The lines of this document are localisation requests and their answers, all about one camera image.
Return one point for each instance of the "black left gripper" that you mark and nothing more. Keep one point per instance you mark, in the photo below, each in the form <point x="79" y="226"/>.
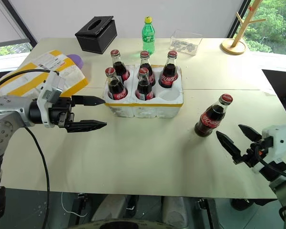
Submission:
<point x="59" y="111"/>

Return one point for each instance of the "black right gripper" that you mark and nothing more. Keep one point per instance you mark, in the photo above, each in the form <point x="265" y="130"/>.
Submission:
<point x="253" y="155"/>

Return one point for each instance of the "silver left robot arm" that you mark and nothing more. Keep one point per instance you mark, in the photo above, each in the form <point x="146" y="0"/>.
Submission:
<point x="4" y="112"/>

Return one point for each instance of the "dark rounded robot base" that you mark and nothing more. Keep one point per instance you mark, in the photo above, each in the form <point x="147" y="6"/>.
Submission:
<point x="126" y="225"/>

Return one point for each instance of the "glass cola bottle red cap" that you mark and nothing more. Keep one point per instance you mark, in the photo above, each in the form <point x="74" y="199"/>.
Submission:
<point x="211" y="118"/>
<point x="168" y="74"/>
<point x="119" y="66"/>
<point x="146" y="65"/>
<point x="114" y="89"/>
<point x="144" y="89"/>

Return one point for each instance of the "white foam bottle crate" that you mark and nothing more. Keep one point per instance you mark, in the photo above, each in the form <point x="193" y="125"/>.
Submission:
<point x="145" y="109"/>

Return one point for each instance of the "yellow taped cardboard box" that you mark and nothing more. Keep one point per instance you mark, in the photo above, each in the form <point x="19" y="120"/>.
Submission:
<point x="31" y="78"/>

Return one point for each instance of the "black tissue box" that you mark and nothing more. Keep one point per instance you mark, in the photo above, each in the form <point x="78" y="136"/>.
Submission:
<point x="95" y="35"/>

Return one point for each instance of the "clear plastic box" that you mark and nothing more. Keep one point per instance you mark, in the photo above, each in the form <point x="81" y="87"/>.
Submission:
<point x="188" y="38"/>

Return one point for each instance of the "purple round object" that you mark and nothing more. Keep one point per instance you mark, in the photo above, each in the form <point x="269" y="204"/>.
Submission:
<point x="76" y="59"/>

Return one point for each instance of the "black side furniture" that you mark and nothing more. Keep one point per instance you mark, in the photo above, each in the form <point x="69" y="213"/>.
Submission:
<point x="280" y="81"/>

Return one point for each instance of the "metal table leg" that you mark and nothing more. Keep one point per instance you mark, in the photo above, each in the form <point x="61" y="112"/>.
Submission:
<point x="211" y="213"/>

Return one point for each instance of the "wooden branch stand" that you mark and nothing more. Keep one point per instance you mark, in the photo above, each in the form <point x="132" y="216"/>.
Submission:
<point x="236" y="44"/>

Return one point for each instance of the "green plastic soda bottle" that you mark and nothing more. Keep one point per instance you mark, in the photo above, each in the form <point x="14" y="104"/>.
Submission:
<point x="148" y="38"/>

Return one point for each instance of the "small grey parts pile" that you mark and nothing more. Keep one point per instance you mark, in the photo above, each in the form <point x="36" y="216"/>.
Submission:
<point x="184" y="45"/>

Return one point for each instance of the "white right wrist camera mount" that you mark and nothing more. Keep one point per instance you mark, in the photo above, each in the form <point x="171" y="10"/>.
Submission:
<point x="281" y="140"/>

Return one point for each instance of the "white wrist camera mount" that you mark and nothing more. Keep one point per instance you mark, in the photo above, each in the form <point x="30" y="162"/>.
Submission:
<point x="281" y="140"/>
<point x="53" y="83"/>

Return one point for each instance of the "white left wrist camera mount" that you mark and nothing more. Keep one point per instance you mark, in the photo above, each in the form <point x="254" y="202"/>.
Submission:
<point x="53" y="83"/>

